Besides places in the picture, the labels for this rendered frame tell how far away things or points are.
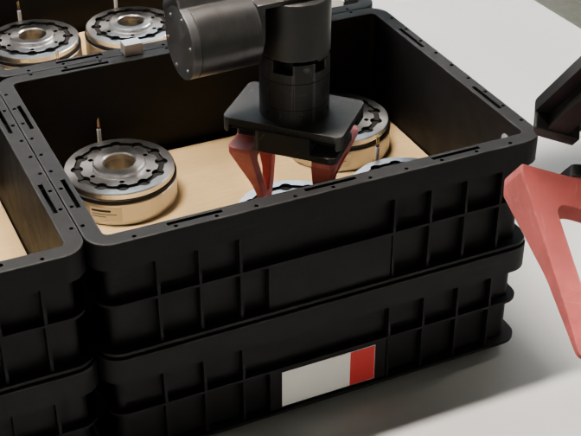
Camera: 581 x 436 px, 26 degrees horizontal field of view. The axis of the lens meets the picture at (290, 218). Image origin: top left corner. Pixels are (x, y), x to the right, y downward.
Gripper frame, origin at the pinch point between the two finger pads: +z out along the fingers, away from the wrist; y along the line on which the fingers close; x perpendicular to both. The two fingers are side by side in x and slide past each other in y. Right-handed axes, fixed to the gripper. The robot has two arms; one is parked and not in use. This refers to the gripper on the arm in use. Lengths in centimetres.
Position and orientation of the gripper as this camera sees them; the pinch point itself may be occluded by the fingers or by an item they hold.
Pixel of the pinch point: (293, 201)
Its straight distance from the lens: 108.1
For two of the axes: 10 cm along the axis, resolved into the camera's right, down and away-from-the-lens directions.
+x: 3.4, -5.3, 7.8
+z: 0.0, 8.2, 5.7
